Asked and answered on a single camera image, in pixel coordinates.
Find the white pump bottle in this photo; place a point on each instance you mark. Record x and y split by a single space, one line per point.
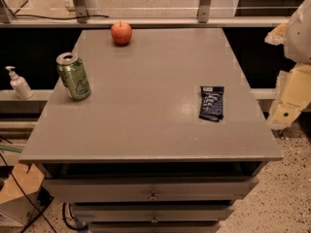
19 84

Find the red apple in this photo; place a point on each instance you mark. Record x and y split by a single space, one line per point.
121 33

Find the top grey drawer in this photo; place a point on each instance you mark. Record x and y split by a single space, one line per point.
150 190

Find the right metal post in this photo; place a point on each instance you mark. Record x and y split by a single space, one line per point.
203 10

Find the metal post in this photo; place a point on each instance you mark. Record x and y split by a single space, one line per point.
81 12
203 10

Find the bottom grey drawer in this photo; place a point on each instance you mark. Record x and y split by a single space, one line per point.
160 227

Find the cardboard box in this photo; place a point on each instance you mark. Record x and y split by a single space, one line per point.
19 194

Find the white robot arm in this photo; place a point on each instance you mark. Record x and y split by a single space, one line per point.
297 46

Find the grey drawer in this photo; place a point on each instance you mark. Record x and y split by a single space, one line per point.
153 212
160 227
150 190

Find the green soda can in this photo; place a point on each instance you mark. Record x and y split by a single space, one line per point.
73 75

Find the dark blue rxbar wrapper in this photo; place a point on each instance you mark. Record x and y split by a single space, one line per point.
212 103

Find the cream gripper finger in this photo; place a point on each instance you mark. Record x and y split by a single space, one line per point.
277 36
292 96

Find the left metal post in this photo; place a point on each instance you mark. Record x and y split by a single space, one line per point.
81 12

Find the middle grey drawer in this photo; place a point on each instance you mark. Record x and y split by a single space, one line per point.
153 212

